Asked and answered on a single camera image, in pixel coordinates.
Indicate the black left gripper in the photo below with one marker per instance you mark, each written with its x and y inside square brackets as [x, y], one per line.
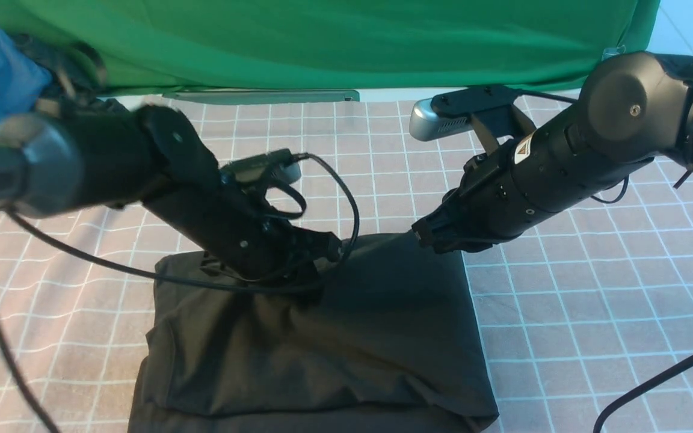
[235, 241]

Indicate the clear binder clip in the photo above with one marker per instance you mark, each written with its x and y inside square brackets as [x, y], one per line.
[612, 52]

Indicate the gray-green flat bar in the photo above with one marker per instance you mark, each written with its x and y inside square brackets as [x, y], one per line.
[262, 97]

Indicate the dark gray crumpled garment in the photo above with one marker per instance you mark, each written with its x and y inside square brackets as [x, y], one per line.
[73, 89]

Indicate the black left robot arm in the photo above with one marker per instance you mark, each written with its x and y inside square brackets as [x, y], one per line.
[50, 166]

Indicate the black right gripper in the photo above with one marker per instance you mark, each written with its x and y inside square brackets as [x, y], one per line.
[501, 195]

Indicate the dark gray long-sleeve top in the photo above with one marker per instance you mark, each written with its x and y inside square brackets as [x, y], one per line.
[390, 345]

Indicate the green backdrop cloth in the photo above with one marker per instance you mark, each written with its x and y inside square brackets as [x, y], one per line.
[325, 45]

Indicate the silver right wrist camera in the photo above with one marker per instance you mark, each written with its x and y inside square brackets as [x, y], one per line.
[488, 111]

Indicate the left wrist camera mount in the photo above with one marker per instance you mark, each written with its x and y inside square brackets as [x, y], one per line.
[279, 165]

